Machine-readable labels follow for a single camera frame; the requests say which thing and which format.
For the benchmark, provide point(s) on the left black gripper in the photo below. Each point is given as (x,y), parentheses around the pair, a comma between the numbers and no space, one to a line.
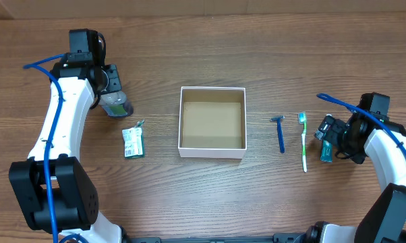
(112,81)

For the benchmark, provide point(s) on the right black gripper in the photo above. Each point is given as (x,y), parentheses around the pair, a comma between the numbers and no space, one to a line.
(326,128)

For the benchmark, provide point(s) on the Colgate toothpaste tube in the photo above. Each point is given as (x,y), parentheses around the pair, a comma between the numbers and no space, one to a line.
(326,152)

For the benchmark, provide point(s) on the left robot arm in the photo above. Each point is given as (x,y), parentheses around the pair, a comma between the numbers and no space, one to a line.
(54,192)

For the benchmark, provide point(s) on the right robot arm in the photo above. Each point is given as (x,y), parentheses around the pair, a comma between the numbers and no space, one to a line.
(385,144)

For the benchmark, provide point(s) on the green white toothbrush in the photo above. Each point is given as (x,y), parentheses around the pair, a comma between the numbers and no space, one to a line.
(302,119)

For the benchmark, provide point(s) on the blue disposable razor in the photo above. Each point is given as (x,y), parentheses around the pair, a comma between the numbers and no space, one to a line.
(278,120)

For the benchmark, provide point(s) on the green white packet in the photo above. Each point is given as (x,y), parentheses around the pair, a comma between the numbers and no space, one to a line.
(134,141)

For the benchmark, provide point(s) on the open cardboard box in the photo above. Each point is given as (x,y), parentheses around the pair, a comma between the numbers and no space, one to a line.
(212,122)

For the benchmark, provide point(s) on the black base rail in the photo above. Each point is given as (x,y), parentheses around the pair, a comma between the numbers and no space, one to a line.
(276,238)

